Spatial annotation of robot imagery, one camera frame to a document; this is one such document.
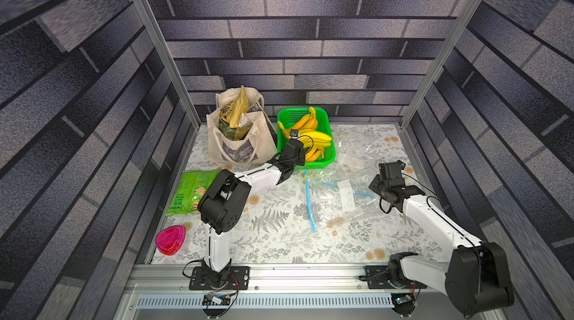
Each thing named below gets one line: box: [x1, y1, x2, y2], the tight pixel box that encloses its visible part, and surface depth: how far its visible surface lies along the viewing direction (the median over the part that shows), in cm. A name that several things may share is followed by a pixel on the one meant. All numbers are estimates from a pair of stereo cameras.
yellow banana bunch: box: [298, 129, 332, 162], surface depth 105 cm
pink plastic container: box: [155, 225, 187, 256], surface depth 74 cm
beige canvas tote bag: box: [206, 88, 278, 164], surface depth 92 cm
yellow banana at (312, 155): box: [304, 146, 325, 162], surface depth 105 cm
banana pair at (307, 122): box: [278, 106, 318, 140], surface depth 113 cm
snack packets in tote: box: [218, 85, 253, 141], surface depth 95 cm
